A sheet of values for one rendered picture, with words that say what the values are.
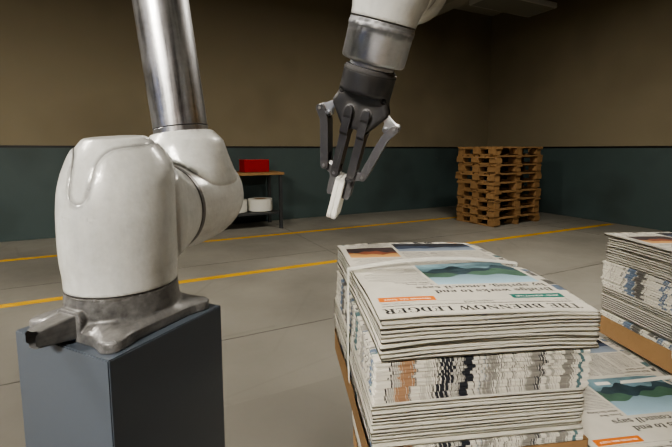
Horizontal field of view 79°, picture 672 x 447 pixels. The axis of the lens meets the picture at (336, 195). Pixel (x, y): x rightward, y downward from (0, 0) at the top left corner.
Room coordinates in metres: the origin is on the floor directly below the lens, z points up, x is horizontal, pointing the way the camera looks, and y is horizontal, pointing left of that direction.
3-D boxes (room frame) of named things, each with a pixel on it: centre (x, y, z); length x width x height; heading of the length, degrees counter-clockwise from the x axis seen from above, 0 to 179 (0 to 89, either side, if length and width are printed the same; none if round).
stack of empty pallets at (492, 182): (7.19, -2.85, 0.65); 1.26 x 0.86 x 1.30; 121
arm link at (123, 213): (0.61, 0.32, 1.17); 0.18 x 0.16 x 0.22; 168
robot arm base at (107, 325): (0.59, 0.33, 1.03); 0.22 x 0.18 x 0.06; 154
